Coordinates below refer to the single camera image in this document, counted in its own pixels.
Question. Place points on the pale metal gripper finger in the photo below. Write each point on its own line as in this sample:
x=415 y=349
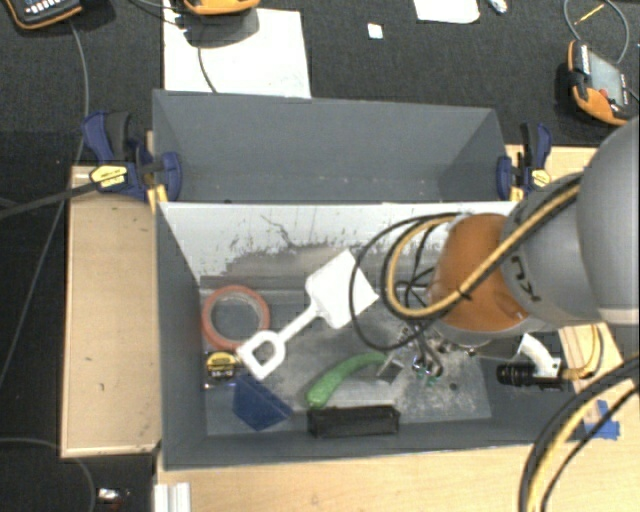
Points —
x=387 y=369
x=396 y=354

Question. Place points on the green toy cucumber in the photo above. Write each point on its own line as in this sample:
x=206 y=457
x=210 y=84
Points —
x=332 y=380

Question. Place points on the black rectangular box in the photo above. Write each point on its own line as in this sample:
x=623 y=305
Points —
x=352 y=421

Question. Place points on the white toy shovel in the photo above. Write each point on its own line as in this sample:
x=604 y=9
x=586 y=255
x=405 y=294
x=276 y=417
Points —
x=335 y=292

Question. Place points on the blue wedge block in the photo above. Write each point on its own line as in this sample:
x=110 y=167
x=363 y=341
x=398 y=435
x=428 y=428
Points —
x=257 y=407

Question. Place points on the yellow and black tape measure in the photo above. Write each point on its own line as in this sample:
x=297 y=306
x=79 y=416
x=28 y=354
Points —
x=220 y=364

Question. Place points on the orange tape roll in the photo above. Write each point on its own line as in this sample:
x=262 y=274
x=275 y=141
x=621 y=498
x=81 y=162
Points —
x=212 y=332

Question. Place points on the grey metal bin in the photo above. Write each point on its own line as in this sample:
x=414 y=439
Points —
x=320 y=150

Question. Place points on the pale wood board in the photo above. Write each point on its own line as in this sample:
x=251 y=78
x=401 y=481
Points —
x=112 y=320

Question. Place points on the black cylinder on white bracket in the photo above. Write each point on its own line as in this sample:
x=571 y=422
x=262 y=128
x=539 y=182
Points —
x=520 y=373

